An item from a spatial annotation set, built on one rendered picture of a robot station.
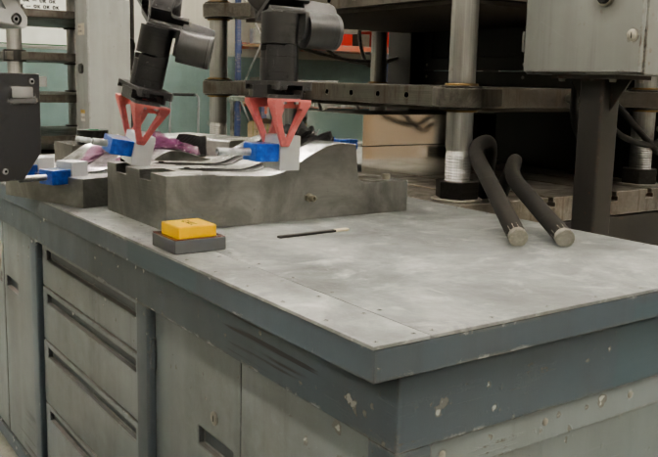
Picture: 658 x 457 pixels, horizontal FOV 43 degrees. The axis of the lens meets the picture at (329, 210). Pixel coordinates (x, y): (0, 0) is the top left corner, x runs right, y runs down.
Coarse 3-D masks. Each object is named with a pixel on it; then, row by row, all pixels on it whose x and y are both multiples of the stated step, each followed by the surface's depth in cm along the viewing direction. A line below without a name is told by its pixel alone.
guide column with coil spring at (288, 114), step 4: (284, 112) 244; (288, 112) 244; (292, 112) 244; (284, 116) 244; (288, 116) 244; (292, 116) 244; (284, 120) 244; (288, 120) 244; (292, 120) 245; (284, 124) 245
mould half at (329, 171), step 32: (160, 160) 157; (320, 160) 147; (352, 160) 151; (128, 192) 143; (160, 192) 132; (192, 192) 133; (224, 192) 137; (256, 192) 140; (288, 192) 144; (320, 192) 148; (352, 192) 152; (384, 192) 156; (160, 224) 133; (224, 224) 137
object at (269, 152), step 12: (252, 144) 126; (264, 144) 126; (276, 144) 127; (300, 144) 129; (252, 156) 126; (264, 156) 126; (276, 156) 127; (288, 156) 128; (276, 168) 128; (288, 168) 128
